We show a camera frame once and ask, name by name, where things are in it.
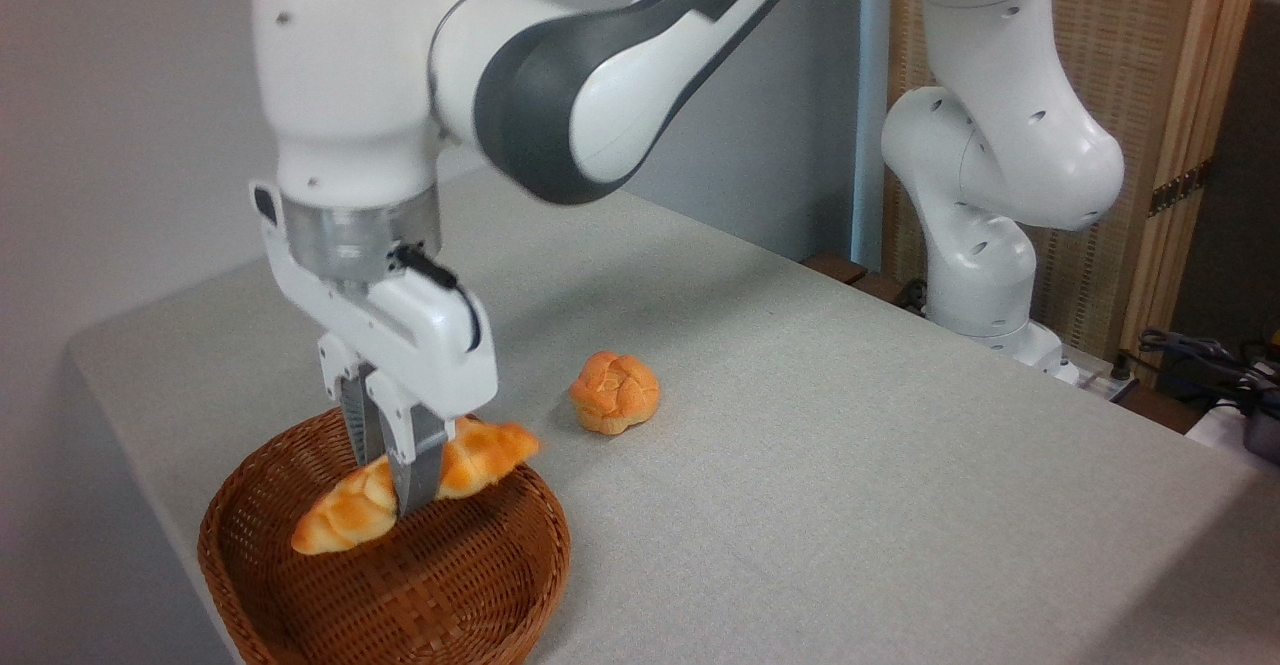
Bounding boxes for bundle of dark cables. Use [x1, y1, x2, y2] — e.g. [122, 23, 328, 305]
[1136, 327, 1280, 418]

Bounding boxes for brown wicker basket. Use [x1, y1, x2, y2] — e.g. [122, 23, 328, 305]
[196, 405, 572, 665]

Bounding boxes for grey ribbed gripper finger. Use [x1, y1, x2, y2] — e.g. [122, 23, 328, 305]
[372, 373, 452, 519]
[317, 333, 387, 468]

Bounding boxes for long braided bread loaf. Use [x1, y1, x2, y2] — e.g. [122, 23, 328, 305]
[290, 416, 542, 557]

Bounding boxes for pale vertical pipe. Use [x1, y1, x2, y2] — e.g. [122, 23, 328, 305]
[849, 0, 894, 272]

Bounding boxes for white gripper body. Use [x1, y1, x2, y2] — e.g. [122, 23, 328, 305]
[251, 182, 500, 419]

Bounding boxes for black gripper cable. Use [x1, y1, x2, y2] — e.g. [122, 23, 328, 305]
[392, 242, 484, 353]

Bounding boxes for round knotted bread roll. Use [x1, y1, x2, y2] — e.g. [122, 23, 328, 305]
[568, 350, 662, 436]

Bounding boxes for black metal screen hinge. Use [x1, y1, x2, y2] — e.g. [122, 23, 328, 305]
[1147, 159, 1212, 219]

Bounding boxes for dark grey box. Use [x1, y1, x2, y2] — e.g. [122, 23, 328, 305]
[1243, 385, 1280, 466]

